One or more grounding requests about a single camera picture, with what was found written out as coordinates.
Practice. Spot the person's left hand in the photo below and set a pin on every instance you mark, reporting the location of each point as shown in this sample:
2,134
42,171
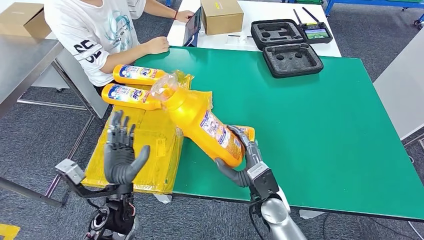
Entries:
184,16

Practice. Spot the dark tablet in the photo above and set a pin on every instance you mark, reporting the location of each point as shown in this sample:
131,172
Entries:
192,28

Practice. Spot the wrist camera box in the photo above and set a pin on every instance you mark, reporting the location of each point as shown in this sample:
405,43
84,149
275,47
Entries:
265,185
69,170

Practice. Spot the yellow plastic-wrapped mat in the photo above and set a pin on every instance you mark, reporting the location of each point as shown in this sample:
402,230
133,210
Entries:
155,165

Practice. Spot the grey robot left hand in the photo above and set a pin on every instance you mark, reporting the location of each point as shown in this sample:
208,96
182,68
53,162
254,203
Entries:
119,162

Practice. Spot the person's right hand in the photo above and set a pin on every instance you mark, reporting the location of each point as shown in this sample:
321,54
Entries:
157,45

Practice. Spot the black remote controller with screen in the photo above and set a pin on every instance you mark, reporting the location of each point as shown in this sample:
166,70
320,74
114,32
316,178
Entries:
316,33

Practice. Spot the plain cardboard box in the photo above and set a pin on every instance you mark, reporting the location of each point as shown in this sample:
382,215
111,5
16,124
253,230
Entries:
20,20

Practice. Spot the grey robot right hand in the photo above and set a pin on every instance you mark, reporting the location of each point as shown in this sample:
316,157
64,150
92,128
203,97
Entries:
253,155

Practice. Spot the black foam-lined case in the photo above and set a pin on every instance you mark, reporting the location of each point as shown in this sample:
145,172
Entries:
290,61

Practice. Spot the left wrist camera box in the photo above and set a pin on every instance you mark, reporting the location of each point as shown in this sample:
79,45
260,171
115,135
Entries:
69,170

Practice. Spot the cardboard box with yellow sticker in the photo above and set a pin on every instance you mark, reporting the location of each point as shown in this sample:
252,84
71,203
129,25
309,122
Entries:
222,16

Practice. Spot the person's left forearm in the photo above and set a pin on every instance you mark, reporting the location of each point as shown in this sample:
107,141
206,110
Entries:
159,8

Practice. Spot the person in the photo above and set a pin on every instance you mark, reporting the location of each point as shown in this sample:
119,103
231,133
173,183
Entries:
86,30

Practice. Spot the person's right forearm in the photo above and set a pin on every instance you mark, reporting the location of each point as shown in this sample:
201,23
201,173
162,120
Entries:
122,59

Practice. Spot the yellow floor marker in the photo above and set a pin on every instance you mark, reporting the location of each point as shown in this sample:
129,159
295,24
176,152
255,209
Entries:
7,232

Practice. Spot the blue cart frame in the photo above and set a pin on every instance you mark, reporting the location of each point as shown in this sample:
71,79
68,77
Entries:
328,7

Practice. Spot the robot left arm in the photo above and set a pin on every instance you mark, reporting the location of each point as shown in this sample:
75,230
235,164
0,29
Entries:
116,215

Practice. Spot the white table foot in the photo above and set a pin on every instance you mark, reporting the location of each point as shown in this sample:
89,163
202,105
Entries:
311,213
162,198

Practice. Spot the steel table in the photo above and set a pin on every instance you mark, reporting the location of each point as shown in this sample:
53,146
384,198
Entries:
23,63

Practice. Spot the clear plastic packet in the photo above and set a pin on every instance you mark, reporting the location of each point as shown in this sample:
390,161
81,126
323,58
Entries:
242,40

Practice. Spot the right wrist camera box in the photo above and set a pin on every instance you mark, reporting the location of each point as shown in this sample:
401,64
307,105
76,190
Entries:
265,185

